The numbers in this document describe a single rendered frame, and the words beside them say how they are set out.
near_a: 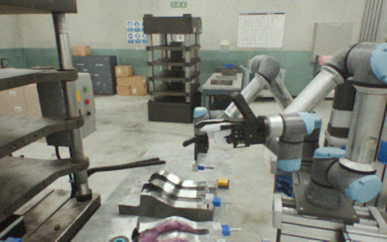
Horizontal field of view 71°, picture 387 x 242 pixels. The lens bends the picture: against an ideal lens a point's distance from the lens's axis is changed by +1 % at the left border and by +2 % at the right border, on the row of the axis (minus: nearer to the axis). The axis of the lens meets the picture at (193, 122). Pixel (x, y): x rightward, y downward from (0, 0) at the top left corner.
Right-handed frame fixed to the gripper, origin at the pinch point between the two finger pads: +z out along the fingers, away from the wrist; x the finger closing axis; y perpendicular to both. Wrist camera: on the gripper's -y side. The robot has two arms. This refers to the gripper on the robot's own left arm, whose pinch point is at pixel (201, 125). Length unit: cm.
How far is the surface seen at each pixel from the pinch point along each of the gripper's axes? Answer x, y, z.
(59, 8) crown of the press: 60, -46, 49
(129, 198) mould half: 64, 51, 27
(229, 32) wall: 649, -111, -228
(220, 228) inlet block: 29, 54, -13
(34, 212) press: 74, 56, 79
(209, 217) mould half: 43, 56, -12
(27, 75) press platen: 58, -17, 66
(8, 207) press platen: 40, 36, 74
